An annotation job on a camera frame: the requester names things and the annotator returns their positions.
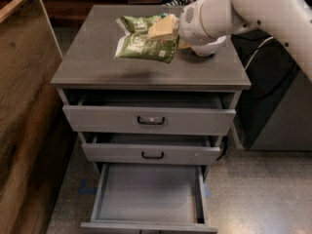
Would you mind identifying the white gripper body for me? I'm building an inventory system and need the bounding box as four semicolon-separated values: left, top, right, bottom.
178;0;215;46

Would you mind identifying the dark green jalapeno chip bag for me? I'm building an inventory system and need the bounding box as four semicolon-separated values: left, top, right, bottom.
115;16;179;63

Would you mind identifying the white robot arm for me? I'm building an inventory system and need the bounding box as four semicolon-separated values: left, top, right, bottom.
148;0;312;80

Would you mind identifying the light green snack bag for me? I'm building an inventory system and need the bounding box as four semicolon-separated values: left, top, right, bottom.
153;13;169;20

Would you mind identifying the grey top drawer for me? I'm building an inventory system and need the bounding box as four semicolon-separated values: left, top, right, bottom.
63;91;235;136

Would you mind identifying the grey drawer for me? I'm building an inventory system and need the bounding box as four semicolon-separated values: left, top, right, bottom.
83;134;220;165
63;91;235;136
81;164;217;234

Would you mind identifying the grey drawer cabinet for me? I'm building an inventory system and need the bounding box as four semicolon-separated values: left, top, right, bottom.
50;5;252;234

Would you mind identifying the grey middle drawer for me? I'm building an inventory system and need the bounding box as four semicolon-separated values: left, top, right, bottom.
83;134;220;165

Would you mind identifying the grey bottom drawer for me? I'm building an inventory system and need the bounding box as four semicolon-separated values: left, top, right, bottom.
81;164;217;234

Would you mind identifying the white bowl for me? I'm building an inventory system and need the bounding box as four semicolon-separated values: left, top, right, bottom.
191;36;226;57

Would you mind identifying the wooden board panel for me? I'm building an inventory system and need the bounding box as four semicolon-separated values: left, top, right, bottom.
0;0;76;234

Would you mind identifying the white power cable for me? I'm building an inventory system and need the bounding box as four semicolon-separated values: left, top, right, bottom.
244;36;274;71

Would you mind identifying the black top drawer handle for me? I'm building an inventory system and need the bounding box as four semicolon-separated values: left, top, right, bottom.
136;116;166;126

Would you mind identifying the black drawer handle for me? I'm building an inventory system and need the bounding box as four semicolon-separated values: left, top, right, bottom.
141;152;165;160
136;116;166;126

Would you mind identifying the black middle drawer handle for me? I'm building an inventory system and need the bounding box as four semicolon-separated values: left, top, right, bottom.
141;152;165;160

